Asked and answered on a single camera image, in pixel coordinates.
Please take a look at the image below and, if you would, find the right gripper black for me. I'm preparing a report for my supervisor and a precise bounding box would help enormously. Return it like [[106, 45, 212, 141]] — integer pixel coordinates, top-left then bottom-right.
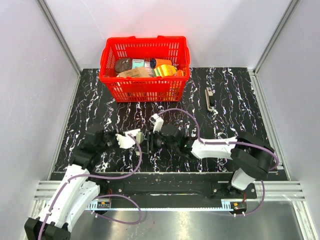
[[135, 128, 178, 154]]

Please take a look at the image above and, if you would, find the beige staple remover tool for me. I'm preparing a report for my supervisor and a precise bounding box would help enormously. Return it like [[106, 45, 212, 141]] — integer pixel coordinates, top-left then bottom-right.
[[205, 87, 215, 112]]

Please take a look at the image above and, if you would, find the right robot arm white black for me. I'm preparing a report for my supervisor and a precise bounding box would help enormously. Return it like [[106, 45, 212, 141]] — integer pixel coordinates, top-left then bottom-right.
[[145, 124, 276, 198]]

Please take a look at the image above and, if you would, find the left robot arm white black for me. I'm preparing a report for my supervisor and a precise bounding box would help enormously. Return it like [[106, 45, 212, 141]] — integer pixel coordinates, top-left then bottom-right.
[[24, 125, 119, 240]]

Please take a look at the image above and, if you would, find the red plastic shopping basket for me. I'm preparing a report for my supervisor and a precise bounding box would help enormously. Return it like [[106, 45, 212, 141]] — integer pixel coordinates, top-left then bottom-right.
[[99, 36, 190, 103]]

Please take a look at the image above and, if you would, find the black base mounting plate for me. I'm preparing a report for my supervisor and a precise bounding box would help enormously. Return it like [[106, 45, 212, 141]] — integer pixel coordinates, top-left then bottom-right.
[[88, 172, 257, 200]]

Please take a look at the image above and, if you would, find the yellow green snack pack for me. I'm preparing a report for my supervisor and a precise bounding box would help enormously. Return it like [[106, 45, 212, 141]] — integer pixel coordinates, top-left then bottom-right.
[[153, 64, 178, 77]]

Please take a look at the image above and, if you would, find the brown cardboard box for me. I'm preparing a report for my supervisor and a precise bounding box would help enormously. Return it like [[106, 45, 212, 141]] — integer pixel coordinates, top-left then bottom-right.
[[118, 67, 150, 78]]

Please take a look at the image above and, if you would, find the orange bottle blue cap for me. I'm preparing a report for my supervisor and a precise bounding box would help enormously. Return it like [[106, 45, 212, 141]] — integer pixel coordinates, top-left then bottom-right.
[[149, 58, 173, 69]]

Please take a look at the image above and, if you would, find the brown round cookie pack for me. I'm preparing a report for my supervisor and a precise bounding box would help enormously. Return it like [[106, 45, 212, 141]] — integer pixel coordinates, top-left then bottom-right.
[[114, 57, 133, 73]]

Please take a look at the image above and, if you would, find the teal white small box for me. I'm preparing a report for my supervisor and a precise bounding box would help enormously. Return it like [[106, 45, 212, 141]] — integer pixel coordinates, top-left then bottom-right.
[[132, 58, 145, 69]]

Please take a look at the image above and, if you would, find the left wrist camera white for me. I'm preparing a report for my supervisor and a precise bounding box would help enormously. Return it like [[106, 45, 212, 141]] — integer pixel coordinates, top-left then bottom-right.
[[115, 128, 141, 149]]

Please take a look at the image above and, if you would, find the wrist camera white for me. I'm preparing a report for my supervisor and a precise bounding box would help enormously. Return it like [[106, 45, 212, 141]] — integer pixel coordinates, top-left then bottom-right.
[[149, 113, 164, 133], [115, 128, 141, 149]]

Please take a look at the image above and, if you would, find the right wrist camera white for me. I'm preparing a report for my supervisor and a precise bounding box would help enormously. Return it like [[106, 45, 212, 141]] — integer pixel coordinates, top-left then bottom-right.
[[149, 113, 164, 133]]

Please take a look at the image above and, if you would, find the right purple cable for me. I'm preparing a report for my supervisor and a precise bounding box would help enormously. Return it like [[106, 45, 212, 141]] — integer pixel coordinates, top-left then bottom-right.
[[157, 107, 280, 217]]

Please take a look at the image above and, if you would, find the purple cable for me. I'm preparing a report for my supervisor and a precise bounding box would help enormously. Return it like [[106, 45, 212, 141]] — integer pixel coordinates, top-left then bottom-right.
[[157, 107, 280, 217], [37, 133, 144, 240]]

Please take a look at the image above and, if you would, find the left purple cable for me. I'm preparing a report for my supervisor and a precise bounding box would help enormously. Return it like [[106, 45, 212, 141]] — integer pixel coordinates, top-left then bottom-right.
[[37, 133, 144, 240]]

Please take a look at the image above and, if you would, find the aluminium frame rail front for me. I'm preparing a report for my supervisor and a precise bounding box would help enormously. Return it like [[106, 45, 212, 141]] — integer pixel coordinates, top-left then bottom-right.
[[33, 181, 305, 212]]

